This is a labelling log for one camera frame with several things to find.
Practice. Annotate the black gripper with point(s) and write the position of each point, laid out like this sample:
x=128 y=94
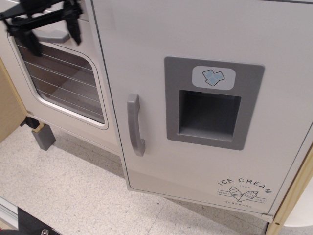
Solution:
x=31 y=14

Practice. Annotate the grey fridge door handle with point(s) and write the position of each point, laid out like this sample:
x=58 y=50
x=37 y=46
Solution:
x=133 y=108

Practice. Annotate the white toy fridge door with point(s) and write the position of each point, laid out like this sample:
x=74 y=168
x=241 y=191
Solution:
x=137 y=35

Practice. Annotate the white toy oven door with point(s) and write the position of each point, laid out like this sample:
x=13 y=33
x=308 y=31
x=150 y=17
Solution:
x=66 y=87

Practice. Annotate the wooden left side panel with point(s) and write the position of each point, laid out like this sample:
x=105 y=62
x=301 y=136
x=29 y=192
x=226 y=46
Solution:
x=12 y=110

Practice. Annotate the grey kitchen leg foot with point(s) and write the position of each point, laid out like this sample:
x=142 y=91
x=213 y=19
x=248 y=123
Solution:
x=44 y=138

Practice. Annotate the grey ice dispenser panel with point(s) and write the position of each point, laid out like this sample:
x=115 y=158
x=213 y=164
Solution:
x=210 y=102

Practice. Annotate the grey oven door handle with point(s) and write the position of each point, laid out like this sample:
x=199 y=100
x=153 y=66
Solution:
x=55 y=36

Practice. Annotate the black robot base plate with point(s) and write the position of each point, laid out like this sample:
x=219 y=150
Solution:
x=26 y=224

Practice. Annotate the wooden right side post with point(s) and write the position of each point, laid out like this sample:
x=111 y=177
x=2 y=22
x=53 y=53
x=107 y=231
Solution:
x=294 y=193

